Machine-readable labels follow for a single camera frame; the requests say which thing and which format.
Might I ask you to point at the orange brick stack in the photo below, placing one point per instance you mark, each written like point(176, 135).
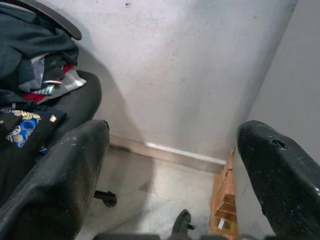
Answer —
point(225, 207)

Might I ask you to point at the black office chair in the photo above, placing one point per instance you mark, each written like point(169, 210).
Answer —
point(85, 100)

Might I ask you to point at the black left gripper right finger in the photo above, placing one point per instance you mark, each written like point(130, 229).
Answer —
point(282, 187)

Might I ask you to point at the red white striped cloth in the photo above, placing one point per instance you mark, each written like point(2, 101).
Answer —
point(67, 80)

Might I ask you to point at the black blue patterned garment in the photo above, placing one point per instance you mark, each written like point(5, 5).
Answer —
point(25, 125)

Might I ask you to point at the grey fridge side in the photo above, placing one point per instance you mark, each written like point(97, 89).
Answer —
point(295, 87)

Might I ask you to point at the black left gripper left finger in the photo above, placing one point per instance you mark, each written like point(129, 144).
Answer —
point(50, 187)

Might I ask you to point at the dark teal garment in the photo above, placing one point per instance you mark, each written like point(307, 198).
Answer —
point(30, 42)

